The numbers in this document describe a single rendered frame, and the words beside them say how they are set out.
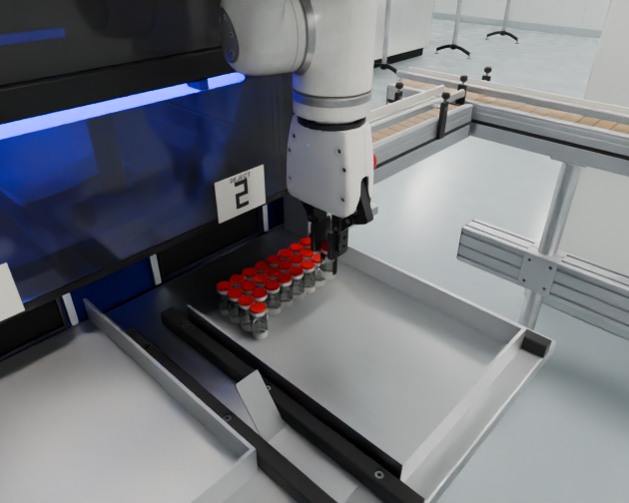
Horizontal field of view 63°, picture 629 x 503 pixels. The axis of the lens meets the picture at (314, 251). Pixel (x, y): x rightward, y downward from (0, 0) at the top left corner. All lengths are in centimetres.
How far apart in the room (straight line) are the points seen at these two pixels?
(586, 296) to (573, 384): 53
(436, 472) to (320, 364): 18
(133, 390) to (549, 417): 148
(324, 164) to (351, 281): 26
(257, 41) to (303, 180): 18
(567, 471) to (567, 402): 28
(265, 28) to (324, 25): 7
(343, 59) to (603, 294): 118
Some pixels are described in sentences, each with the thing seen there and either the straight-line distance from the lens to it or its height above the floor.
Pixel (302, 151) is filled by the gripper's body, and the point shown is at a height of 112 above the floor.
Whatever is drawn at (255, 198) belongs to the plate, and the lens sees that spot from 74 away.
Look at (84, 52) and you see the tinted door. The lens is 58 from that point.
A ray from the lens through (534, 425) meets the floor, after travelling 185.
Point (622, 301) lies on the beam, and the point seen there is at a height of 51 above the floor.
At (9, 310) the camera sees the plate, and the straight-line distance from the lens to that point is 62.
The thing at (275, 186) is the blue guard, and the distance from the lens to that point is 76.
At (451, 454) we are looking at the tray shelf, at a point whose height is 88.
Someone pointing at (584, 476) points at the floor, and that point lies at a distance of 178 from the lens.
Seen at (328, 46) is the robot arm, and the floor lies 124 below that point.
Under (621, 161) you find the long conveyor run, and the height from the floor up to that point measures 88.
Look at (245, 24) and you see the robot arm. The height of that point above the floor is 126.
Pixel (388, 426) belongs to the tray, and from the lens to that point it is 58.
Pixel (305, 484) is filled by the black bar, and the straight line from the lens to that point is 51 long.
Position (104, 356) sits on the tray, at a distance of 70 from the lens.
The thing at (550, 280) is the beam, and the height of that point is 49.
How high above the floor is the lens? 133
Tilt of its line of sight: 32 degrees down
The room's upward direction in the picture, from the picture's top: straight up
